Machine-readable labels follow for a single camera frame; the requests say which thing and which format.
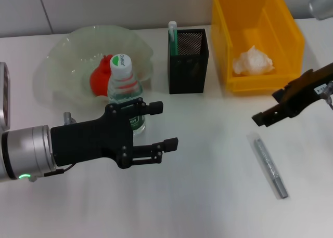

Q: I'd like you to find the orange toy fruit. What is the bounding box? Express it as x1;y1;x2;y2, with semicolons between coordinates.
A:
89;55;114;97

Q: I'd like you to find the clear green-label water bottle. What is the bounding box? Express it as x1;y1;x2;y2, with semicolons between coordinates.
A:
107;53;146;136

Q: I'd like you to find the black mesh pen holder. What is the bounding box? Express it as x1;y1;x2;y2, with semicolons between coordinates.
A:
168;29;210;95

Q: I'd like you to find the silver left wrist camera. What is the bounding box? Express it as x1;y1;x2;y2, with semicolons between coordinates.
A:
0;62;11;131

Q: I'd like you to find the yellow plastic bin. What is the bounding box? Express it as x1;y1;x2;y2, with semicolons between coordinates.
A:
210;0;305;97

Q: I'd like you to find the silver left cable connector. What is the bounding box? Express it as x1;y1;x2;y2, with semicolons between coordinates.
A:
63;112;77;125

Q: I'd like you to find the mint green pen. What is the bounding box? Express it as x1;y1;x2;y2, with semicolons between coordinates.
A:
168;20;178;57

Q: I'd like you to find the silver glitter pen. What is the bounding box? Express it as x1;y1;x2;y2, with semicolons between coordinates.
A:
247;133;289;199

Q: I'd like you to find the green glass fruit plate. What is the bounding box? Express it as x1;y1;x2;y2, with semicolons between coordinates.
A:
39;25;154;109

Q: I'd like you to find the silver right cable connector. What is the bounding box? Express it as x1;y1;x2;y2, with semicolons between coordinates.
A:
321;81;333;104

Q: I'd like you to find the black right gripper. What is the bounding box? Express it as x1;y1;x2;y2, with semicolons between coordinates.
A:
251;63;333;127

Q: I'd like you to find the white paper ball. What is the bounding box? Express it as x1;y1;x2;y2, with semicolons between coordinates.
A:
232;45;275;76

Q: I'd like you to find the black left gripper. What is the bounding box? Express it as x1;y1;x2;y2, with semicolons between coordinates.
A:
50;97;179;169

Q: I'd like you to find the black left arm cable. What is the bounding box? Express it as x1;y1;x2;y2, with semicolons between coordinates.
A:
43;164;74;177

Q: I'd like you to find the silver cable connector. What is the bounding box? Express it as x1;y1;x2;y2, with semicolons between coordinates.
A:
63;112;77;125
321;81;333;104

